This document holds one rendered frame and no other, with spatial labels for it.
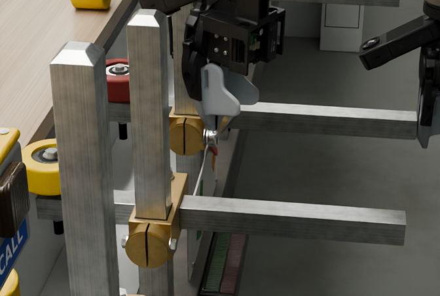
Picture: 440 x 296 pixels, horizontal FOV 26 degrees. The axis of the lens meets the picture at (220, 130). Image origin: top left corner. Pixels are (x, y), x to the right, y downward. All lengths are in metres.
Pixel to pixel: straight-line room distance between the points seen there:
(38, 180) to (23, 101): 0.20
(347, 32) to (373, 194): 1.06
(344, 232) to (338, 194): 1.68
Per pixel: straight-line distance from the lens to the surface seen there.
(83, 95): 0.73
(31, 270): 1.34
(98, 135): 0.75
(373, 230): 1.11
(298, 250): 2.54
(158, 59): 0.99
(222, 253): 1.30
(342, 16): 3.68
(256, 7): 0.97
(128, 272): 1.41
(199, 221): 1.12
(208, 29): 0.99
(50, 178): 1.11
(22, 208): 0.50
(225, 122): 1.16
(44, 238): 1.38
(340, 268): 2.49
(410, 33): 1.26
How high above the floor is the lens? 1.45
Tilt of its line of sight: 28 degrees down
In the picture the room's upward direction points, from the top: straight up
